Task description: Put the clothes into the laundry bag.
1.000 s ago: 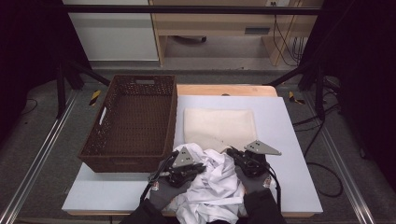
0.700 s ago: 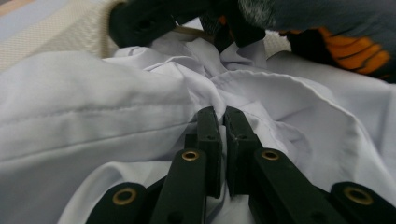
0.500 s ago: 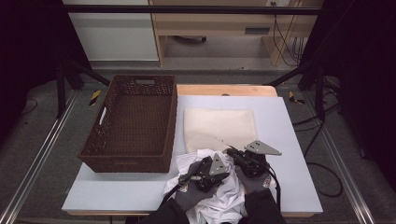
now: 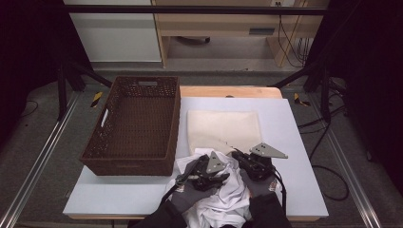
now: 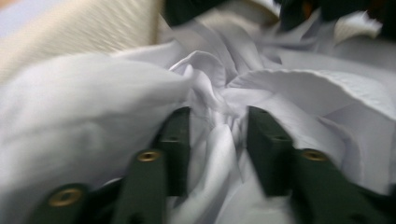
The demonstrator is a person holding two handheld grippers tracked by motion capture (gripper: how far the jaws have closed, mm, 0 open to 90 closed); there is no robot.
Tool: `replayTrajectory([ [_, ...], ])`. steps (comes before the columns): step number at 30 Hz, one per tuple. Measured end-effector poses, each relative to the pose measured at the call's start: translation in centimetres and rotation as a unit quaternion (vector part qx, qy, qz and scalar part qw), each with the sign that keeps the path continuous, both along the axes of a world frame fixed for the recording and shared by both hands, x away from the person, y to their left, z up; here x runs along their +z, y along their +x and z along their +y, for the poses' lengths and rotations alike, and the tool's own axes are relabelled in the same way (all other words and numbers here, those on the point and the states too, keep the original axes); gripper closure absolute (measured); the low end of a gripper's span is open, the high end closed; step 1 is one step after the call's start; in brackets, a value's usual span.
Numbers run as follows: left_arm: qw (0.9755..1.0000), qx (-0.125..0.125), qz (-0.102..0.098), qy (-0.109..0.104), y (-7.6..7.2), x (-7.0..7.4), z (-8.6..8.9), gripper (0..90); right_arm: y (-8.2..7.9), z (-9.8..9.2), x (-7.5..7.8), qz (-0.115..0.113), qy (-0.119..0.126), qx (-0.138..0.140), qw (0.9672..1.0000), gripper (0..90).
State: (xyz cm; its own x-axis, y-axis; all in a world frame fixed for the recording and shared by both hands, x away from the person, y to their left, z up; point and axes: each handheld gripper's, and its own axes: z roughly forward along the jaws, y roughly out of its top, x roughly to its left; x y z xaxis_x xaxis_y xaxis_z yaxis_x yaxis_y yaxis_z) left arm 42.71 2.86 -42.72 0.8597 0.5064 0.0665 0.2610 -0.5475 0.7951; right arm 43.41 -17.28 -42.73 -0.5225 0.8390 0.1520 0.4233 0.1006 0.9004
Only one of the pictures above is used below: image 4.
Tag cream mesh laundry bag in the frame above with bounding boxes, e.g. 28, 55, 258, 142
186, 109, 263, 156

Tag hanging black cables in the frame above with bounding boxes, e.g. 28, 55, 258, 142
277, 13, 310, 68

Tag person's right hand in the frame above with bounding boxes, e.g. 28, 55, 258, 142
240, 169, 278, 199

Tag white shirt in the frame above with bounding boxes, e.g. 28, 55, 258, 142
165, 146, 281, 228

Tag aluminium rail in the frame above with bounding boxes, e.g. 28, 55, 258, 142
0, 91, 82, 228
308, 94, 383, 228

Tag wooden table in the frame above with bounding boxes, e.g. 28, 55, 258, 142
67, 85, 321, 222

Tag yellow black tape marker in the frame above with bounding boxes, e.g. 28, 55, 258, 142
89, 91, 104, 108
293, 92, 312, 107

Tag white cabinet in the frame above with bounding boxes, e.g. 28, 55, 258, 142
64, 0, 163, 63

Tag white board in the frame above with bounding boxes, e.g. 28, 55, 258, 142
62, 96, 330, 219

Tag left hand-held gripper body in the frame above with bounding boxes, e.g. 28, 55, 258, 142
189, 150, 226, 192

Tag black curtain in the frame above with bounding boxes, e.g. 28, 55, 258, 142
0, 0, 96, 143
305, 0, 403, 191

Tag black metal bar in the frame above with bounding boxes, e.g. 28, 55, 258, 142
65, 4, 329, 16

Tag black metal stand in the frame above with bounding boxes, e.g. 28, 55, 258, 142
56, 60, 113, 122
269, 61, 334, 123

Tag person's left hand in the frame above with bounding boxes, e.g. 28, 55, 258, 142
171, 158, 220, 214

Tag brown woven basket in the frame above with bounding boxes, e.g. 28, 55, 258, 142
79, 75, 182, 177

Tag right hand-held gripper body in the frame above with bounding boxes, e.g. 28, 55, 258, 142
245, 142, 289, 181

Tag thin black floor cable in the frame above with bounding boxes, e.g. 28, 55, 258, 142
20, 100, 40, 119

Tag light wooden desk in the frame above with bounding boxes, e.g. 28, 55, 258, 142
151, 0, 331, 68

